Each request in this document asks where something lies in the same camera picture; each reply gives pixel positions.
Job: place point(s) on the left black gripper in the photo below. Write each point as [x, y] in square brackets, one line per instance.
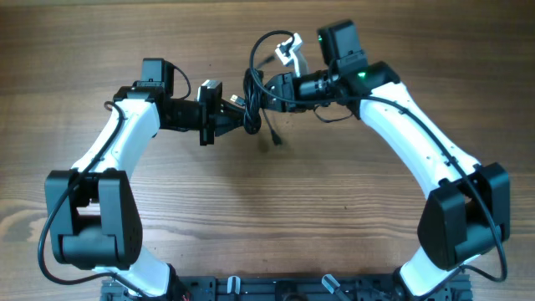
[219, 116]

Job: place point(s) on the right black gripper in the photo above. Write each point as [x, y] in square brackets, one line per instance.
[283, 84]

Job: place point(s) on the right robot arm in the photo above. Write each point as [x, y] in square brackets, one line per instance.
[467, 205]

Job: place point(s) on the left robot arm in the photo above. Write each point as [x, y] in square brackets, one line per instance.
[93, 229]

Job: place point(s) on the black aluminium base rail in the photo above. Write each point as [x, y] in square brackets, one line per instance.
[288, 288]

